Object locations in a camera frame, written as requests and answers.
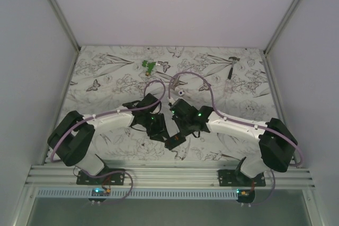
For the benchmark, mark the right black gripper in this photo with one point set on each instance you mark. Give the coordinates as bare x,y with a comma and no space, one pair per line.
184,132

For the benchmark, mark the floral printed table mat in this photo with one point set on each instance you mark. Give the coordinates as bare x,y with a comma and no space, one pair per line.
106,77

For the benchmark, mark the right controller board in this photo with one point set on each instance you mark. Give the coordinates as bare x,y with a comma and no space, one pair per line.
246,196

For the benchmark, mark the slotted grey cable duct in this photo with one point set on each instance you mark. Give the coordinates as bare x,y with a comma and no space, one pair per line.
147,193

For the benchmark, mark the black fuse box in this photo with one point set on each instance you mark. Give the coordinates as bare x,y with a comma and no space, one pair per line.
175,141

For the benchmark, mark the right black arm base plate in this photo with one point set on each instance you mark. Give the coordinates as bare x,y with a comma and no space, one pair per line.
234,178

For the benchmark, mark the aluminium mounting rail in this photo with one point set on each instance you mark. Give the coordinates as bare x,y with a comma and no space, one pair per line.
168,174

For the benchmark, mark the silver clip with blue knob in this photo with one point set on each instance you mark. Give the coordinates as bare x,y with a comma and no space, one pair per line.
176,87

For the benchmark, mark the green circuit board connector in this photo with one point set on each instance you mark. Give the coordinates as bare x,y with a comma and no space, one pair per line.
149,66

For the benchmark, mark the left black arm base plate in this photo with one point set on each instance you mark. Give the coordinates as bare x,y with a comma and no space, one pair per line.
107,176

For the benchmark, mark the small black hammer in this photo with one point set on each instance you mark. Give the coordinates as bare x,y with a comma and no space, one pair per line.
234,60

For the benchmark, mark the controller board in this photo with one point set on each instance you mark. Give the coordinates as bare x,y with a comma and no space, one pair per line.
246,196
98,195

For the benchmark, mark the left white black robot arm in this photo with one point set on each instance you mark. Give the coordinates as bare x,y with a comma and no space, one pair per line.
71,139

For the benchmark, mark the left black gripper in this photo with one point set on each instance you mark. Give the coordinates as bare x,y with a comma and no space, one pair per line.
160,130

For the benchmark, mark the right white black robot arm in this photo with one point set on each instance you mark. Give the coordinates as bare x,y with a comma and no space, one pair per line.
276,144

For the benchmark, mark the left controller board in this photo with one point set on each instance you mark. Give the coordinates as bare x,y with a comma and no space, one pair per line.
98,195

